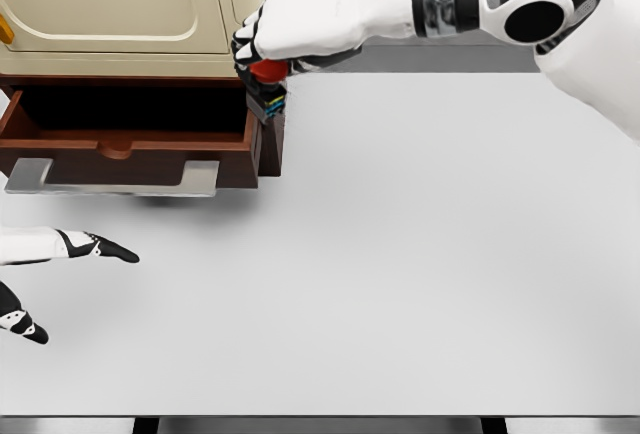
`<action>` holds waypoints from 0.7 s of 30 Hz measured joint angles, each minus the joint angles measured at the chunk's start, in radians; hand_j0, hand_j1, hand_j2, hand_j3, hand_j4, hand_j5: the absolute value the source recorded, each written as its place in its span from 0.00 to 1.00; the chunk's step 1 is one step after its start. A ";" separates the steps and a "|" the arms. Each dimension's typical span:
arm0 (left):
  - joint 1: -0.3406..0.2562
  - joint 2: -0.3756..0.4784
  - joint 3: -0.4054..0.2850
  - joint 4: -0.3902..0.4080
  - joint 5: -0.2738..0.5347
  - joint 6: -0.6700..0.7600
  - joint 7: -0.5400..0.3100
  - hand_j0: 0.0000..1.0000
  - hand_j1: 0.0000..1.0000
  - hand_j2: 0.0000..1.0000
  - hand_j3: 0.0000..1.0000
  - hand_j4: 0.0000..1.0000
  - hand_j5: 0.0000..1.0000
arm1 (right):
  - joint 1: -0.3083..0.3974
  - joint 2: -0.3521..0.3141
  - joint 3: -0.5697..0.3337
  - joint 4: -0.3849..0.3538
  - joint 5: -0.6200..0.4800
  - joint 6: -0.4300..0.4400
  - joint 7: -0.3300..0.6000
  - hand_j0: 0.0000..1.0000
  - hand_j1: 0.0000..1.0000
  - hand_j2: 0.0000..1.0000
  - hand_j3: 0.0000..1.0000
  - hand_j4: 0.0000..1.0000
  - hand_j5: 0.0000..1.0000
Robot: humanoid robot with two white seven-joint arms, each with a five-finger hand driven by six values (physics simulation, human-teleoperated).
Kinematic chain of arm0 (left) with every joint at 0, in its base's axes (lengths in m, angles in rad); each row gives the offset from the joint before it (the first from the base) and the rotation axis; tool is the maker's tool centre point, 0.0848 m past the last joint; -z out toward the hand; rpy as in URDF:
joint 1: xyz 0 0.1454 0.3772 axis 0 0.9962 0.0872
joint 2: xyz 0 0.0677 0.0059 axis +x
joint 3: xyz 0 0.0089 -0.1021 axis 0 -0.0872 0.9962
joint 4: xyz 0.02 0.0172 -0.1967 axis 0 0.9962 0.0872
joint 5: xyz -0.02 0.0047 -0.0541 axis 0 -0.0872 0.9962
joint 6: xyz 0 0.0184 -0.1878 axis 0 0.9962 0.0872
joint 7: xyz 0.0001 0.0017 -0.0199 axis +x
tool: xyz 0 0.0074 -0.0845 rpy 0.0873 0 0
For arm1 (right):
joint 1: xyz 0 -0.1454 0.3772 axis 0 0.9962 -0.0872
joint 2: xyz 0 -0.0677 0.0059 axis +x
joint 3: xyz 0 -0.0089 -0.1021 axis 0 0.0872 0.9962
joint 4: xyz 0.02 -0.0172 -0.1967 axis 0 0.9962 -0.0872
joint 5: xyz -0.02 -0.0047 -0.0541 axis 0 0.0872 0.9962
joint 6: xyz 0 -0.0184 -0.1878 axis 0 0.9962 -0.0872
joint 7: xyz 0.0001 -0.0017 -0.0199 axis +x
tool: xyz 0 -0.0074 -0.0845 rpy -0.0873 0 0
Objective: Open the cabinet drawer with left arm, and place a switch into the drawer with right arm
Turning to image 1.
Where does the brown wooden drawer silver handle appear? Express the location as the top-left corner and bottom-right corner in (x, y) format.
(0, 85), (262, 199)

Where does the cream cabinet with brown base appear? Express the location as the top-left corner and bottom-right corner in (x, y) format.
(0, 0), (287, 179)

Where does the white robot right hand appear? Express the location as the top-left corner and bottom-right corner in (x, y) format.
(230, 0), (377, 77)

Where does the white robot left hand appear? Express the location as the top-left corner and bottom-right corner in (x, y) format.
(0, 225), (141, 346)

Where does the red button switch black base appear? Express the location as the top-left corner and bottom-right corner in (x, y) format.
(244, 57), (291, 122)

